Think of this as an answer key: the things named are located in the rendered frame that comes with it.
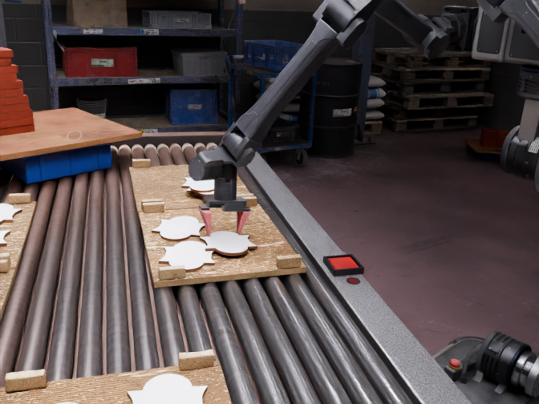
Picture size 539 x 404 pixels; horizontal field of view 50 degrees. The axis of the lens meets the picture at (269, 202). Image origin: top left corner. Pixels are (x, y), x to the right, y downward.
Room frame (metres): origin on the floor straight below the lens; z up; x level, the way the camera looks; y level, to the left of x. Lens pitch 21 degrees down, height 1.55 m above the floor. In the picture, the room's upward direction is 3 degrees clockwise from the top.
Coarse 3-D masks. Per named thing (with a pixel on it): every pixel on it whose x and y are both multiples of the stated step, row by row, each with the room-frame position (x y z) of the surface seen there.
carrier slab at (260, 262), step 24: (144, 216) 1.45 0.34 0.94; (168, 216) 1.46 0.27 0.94; (192, 216) 1.46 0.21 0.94; (216, 216) 1.47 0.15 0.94; (264, 216) 1.49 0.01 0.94; (144, 240) 1.30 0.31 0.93; (192, 240) 1.31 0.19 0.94; (264, 240) 1.33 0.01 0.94; (168, 264) 1.18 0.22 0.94; (216, 264) 1.19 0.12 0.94; (240, 264) 1.19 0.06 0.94; (264, 264) 1.20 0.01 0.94
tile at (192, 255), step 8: (168, 248) 1.24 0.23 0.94; (176, 248) 1.24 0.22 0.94; (184, 248) 1.24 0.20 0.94; (192, 248) 1.25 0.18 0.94; (200, 248) 1.25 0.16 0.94; (168, 256) 1.20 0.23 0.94; (176, 256) 1.20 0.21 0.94; (184, 256) 1.21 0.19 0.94; (192, 256) 1.21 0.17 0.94; (200, 256) 1.21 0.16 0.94; (208, 256) 1.21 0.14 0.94; (176, 264) 1.16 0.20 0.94; (184, 264) 1.17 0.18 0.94; (192, 264) 1.17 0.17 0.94; (200, 264) 1.17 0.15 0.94; (208, 264) 1.18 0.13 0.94
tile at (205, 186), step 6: (186, 180) 1.68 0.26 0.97; (192, 180) 1.67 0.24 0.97; (204, 180) 1.68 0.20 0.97; (210, 180) 1.68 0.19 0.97; (186, 186) 1.62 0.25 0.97; (192, 186) 1.62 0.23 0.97; (198, 186) 1.62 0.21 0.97; (204, 186) 1.63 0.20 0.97; (210, 186) 1.63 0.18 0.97; (204, 192) 1.59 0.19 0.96
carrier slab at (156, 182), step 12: (132, 168) 1.86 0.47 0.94; (144, 168) 1.87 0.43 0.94; (156, 168) 1.88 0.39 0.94; (168, 168) 1.88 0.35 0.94; (180, 168) 1.89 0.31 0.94; (132, 180) 1.74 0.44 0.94; (144, 180) 1.75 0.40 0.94; (156, 180) 1.75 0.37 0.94; (168, 180) 1.76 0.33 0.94; (180, 180) 1.76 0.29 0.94; (240, 180) 1.79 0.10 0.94; (144, 192) 1.64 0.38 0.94; (156, 192) 1.64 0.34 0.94; (168, 192) 1.65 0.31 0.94; (180, 192) 1.65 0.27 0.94; (240, 192) 1.68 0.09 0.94; (168, 204) 1.55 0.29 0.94; (180, 204) 1.55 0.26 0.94; (192, 204) 1.56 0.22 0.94
